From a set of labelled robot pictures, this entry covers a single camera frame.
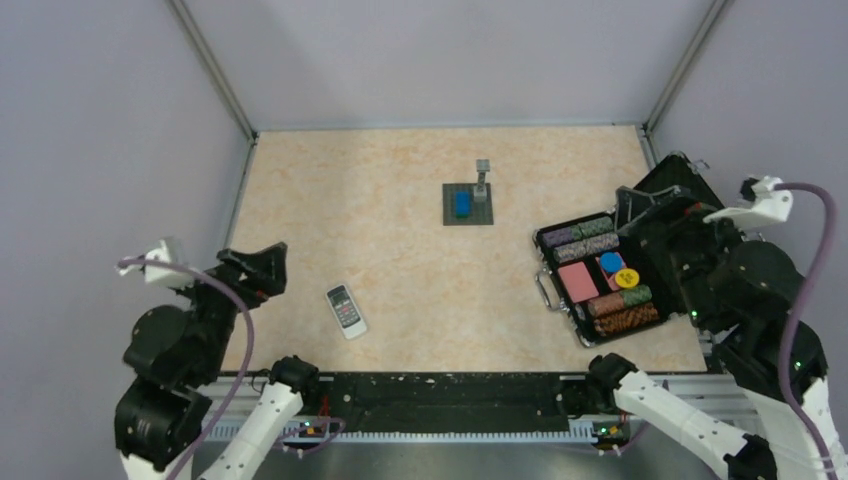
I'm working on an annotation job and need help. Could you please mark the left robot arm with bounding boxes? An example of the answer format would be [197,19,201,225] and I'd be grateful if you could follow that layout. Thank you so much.
[114,237,288,479]

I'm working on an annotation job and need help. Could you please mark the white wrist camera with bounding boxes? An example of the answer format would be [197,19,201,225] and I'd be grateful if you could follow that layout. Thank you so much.
[703,176,794,231]
[116,236,193,290]

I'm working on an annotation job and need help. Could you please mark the grey lego baseplate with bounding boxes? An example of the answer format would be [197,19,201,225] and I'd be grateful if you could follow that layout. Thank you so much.
[442,183,494,226]

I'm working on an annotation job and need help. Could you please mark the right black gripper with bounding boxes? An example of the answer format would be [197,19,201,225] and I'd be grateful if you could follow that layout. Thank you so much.
[612,183,755,326]

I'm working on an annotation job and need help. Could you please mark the yellow dealer button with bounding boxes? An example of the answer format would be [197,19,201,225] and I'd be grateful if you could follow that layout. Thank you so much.
[614,268,641,289]

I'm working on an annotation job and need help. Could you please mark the blue round chip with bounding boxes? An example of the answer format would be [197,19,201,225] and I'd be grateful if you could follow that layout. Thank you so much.
[598,252,625,274]

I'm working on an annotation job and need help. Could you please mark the blue lego brick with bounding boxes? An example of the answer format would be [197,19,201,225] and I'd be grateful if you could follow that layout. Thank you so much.
[454,191,472,219]

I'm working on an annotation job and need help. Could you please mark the pink card deck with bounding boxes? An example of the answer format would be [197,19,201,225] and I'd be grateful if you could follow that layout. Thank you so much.
[557,262,599,303]

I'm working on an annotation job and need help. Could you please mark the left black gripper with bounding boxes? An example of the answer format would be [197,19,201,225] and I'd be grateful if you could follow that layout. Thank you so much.
[172,239,289,379]

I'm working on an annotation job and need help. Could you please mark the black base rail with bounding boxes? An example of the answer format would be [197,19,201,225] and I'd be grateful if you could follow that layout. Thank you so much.
[311,371,617,436]

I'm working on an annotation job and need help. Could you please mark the grey lego tower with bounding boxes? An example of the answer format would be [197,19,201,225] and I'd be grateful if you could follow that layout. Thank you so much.
[473,159,491,203]

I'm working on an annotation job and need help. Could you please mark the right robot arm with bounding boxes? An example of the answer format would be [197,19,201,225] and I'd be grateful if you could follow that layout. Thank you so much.
[586,182,847,479]

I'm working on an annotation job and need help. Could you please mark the black poker chip case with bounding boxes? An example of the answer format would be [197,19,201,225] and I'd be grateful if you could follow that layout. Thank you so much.
[532,151,744,348]

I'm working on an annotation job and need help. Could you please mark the chrome case handle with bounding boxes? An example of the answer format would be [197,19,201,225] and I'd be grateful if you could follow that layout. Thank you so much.
[534,267,570,314]

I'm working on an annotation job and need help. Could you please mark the white remote control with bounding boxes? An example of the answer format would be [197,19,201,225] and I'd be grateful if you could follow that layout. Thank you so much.
[325,284,368,340]

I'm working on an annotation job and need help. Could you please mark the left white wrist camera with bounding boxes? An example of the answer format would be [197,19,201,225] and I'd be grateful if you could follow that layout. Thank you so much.
[116,236,193,290]

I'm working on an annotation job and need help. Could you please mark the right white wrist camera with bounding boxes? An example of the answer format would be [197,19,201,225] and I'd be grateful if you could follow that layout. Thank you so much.
[703,176,794,231]

